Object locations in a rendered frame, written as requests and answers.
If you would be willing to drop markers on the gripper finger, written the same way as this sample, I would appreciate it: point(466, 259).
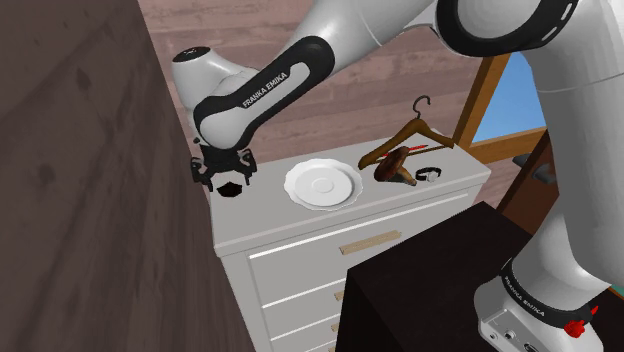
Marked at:
point(247, 164)
point(201, 174)

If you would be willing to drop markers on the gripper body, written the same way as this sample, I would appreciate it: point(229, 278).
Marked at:
point(222, 158)

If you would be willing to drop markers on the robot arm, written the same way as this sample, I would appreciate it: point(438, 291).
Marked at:
point(575, 146)

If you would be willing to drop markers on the small black object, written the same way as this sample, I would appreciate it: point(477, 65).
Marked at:
point(229, 189)

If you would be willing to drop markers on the white plate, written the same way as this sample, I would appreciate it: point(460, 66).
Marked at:
point(322, 185)

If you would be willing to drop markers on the white chest of drawers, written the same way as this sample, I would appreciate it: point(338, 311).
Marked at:
point(292, 273)

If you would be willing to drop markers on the brown mushroom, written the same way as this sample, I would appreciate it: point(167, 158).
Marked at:
point(390, 164)

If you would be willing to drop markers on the red and black pen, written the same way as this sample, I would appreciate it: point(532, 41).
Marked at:
point(418, 147)

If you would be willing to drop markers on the brown wooden clothes hanger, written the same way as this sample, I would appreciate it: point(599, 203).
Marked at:
point(423, 130)

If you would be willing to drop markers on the black wristwatch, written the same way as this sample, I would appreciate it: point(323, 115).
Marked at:
point(429, 172)

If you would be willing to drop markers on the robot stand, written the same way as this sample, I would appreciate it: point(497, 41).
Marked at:
point(429, 273)

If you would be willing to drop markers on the wooden framed window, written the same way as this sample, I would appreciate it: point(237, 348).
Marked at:
point(512, 97)

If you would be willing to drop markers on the dark brown door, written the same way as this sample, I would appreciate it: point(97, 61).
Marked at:
point(527, 207)

